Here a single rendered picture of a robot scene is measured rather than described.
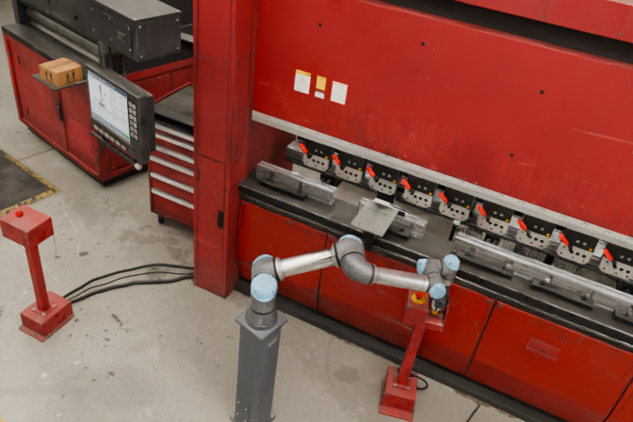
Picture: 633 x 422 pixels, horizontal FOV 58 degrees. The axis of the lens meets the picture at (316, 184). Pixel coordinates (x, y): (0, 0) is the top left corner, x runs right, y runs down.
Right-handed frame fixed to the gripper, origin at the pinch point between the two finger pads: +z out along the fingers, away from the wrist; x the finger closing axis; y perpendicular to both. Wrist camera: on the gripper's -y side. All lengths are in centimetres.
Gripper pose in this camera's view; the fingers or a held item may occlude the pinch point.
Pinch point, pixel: (435, 310)
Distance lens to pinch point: 304.1
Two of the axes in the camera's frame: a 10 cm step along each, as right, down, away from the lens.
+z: -1.0, 7.8, 6.2
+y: 2.2, -5.9, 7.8
